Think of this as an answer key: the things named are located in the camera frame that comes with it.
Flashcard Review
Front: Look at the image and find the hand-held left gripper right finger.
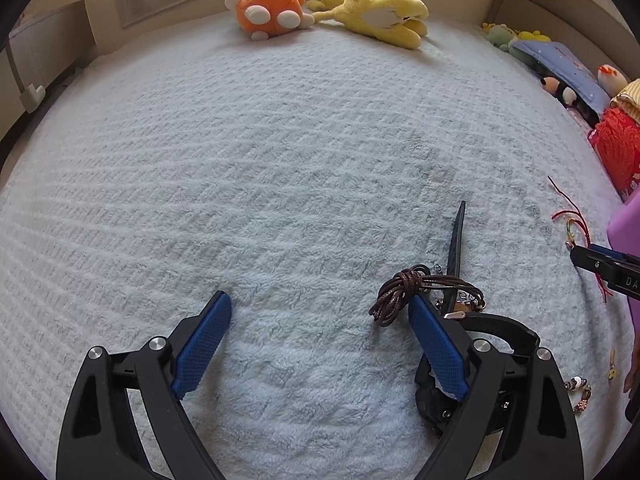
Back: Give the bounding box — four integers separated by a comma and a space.
407, 292, 585, 480

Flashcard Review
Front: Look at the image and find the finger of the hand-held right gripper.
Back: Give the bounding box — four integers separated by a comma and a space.
570, 245, 628, 277
589, 243, 640, 262

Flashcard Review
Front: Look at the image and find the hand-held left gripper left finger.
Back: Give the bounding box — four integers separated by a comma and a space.
56, 290, 233, 480

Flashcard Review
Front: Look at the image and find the purple plastic basin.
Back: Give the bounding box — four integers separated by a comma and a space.
606, 197, 640, 333

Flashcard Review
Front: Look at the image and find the red string bracelet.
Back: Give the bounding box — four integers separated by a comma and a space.
547, 176, 615, 303

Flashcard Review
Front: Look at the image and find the brown cord bracelet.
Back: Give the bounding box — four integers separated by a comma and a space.
370, 266, 487, 328

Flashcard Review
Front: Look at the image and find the silver beaded charm bracelet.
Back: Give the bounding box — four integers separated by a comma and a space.
564, 376, 593, 413

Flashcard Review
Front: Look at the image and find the black wrist watch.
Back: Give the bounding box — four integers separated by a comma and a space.
414, 201, 542, 436

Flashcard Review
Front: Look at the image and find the person's right hand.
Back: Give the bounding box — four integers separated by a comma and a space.
623, 332, 640, 396

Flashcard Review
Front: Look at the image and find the yellow striped quilt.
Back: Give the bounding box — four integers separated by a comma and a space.
609, 79, 640, 121

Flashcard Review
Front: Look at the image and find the light blue bed blanket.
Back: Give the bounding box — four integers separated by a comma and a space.
0, 10, 636, 480

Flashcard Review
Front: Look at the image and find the white plush with orange spots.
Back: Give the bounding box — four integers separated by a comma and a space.
597, 64, 630, 97

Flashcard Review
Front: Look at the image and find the blue printed pillow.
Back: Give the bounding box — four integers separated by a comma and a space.
510, 40, 613, 116

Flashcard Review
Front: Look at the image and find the green plush toy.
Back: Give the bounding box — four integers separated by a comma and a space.
481, 22, 523, 52

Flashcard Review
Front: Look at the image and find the grey upholstered headboard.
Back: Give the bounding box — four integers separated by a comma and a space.
485, 0, 640, 86

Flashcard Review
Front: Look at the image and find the large yellow plush toy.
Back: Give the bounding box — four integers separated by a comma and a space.
306, 0, 430, 51

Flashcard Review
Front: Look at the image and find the orange white plush toy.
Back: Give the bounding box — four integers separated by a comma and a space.
225, 0, 315, 42

